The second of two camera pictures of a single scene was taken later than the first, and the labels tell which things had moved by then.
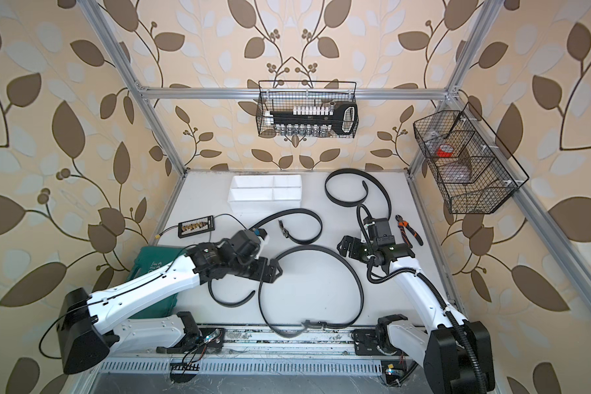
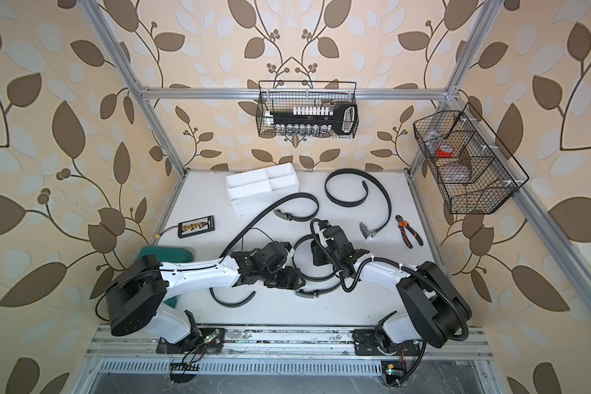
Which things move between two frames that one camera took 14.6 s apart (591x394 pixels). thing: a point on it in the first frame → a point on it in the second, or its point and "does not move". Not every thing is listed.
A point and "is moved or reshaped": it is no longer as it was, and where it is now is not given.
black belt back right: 364,185 does not move
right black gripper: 346,241 → 318,250
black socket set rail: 310,121 does not move
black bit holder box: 195,226 does not move
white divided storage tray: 265,193 is moved or reshaped
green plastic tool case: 148,260 does not move
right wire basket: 474,177 does not move
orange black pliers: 403,224 does not move
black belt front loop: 313,324 → 311,295
